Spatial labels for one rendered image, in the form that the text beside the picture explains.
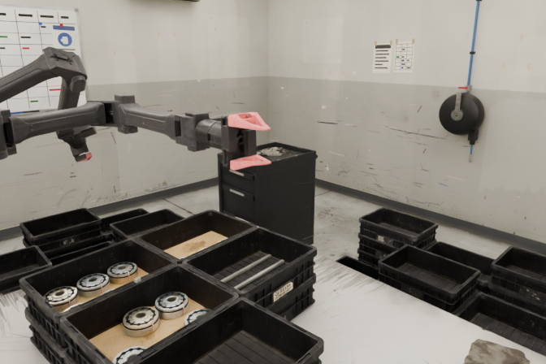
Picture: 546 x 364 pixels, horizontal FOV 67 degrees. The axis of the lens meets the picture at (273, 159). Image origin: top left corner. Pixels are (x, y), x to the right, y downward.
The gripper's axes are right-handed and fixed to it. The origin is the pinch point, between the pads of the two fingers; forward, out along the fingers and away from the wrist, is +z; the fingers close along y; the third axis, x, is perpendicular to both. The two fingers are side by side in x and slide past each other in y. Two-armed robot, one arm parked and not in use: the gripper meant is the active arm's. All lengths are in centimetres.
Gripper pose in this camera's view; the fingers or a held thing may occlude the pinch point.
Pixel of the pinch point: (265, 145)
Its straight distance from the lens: 75.2
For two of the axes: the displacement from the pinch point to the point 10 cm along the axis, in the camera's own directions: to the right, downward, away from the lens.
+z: 6.7, 1.8, -7.2
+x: -7.4, 1.8, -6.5
